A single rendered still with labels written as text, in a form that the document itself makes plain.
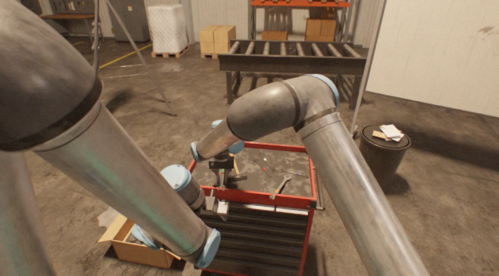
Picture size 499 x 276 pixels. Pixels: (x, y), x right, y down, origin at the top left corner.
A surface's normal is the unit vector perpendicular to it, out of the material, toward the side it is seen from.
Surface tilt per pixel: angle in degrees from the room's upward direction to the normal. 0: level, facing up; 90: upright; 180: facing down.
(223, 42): 90
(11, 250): 90
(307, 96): 53
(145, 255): 90
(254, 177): 0
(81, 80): 73
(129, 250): 90
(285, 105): 61
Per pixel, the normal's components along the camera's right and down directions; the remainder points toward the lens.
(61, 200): 0.00, -0.88
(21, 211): 1.00, 0.09
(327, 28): -0.15, 0.48
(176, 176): -0.15, -0.68
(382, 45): -0.55, 0.40
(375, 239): -0.43, -0.09
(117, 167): 0.85, 0.29
